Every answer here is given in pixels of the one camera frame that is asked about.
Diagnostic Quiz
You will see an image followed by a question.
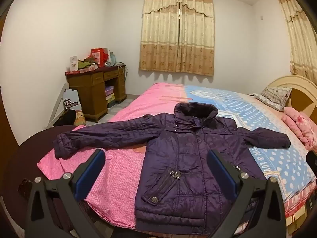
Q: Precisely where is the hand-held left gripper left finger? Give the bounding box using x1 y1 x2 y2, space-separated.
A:
25 149 106 238

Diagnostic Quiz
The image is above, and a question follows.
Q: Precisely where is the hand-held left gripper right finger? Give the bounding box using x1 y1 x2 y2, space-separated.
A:
207 149 288 238

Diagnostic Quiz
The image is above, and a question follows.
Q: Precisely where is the purple quilted jacket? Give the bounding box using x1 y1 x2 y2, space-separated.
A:
53 102 291 236

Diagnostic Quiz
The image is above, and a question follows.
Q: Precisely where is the pile of olive clothes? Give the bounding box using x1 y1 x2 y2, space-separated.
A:
78 57 98 71

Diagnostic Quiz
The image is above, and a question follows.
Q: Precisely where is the pink and blue printed bedsheet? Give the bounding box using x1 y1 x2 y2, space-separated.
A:
37 82 317 233

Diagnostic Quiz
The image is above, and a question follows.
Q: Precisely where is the pink folded blanket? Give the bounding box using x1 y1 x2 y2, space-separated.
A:
281 107 317 152

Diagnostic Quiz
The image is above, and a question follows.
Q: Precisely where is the floral patterned bag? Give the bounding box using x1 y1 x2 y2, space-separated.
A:
74 110 87 126

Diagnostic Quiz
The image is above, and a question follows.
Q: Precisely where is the black bag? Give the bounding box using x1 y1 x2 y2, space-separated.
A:
53 109 77 127

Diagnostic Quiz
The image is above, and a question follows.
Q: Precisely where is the dark maroon rounded furniture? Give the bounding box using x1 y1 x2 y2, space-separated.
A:
2 125 99 238

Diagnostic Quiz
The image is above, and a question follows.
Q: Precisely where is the brown wooden desk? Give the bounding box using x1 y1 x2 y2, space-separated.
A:
65 64 127 123

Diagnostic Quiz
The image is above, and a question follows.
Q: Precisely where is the patterned grey pillow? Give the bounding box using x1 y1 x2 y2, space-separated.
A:
253 87 293 111

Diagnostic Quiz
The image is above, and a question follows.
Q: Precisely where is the white paper bag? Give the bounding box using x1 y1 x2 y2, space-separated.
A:
62 88 80 111

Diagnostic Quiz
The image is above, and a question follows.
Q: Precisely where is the cream wooden headboard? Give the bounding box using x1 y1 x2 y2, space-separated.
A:
269 76 317 119

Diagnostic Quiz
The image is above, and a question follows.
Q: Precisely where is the white picture box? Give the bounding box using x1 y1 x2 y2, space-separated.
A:
67 56 79 72

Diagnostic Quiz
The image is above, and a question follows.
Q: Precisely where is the red gift box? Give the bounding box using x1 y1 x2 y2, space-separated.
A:
90 48 109 67

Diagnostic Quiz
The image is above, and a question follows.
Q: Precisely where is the beige patterned curtain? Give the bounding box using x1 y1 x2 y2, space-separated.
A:
139 0 215 77
274 0 317 85

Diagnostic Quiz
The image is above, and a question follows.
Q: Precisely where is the grey metal frame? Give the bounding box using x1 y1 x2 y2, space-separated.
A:
46 83 70 129

